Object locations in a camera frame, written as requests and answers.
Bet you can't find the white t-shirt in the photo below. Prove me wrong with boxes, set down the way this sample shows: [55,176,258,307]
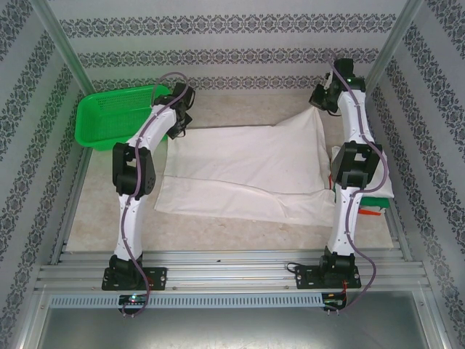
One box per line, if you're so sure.
[328,145,395,199]
[154,107,339,228]

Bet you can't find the green plastic basket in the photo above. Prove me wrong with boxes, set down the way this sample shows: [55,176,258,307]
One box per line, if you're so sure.
[74,85,171,152]

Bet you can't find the folded white t-shirt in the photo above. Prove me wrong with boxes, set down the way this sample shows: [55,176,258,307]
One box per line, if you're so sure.
[328,145,395,199]

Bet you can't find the folded green t-shirt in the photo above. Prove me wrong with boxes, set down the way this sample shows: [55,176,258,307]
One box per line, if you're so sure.
[359,196,392,209]

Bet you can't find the grey sheet metal panel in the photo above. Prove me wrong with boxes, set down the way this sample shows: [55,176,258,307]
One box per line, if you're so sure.
[21,286,451,349]

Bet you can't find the aluminium frame post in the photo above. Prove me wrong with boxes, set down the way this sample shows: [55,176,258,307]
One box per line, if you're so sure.
[31,0,97,110]
[355,0,428,108]

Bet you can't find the aluminium mounting rail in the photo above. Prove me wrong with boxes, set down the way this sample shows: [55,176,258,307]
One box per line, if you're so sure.
[36,249,428,292]

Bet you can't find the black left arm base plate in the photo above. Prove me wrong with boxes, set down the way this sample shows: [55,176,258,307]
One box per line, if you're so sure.
[101,267,169,292]

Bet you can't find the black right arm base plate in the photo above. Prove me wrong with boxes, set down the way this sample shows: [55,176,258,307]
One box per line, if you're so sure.
[294,264,363,290]

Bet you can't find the slotted grey cable duct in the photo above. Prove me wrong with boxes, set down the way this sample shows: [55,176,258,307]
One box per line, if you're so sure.
[49,293,324,310]

